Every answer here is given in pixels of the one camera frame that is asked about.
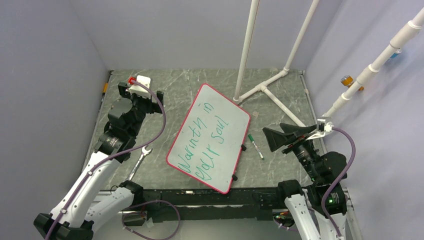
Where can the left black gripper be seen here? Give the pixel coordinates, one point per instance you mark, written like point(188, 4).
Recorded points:
point(152, 107)

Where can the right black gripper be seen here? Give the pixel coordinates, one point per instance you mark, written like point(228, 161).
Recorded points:
point(276, 139)

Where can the green white marker pen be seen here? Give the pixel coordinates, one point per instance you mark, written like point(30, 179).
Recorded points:
point(256, 147)

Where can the red framed whiteboard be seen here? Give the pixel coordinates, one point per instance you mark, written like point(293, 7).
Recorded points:
point(209, 142)

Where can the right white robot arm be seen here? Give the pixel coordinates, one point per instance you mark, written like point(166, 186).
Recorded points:
point(319, 213)

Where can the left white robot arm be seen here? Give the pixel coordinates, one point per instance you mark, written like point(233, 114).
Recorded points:
point(76, 216)

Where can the silver combination wrench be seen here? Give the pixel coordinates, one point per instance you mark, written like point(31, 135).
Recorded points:
point(145, 151)

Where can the white PVC diagonal pipe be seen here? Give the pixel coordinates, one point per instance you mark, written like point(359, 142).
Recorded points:
point(404, 35)

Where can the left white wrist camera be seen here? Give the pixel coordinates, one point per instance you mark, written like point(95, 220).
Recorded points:
point(139, 86)

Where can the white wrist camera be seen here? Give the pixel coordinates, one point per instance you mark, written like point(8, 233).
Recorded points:
point(324, 126)
point(139, 86)

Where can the yellow clip on frame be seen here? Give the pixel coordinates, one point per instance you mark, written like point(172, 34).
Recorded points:
point(105, 88)

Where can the whiteboard wire stand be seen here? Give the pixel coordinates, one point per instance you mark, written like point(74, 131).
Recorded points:
point(242, 149)

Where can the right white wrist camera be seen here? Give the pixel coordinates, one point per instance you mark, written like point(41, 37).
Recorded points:
point(324, 126)

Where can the orange yellow wall fitting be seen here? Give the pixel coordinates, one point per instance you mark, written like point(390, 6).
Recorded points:
point(347, 81)

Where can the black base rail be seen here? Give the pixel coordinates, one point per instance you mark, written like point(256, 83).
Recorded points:
point(259, 203)

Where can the blue wall fitting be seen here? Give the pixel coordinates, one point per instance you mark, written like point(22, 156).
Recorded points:
point(396, 53)

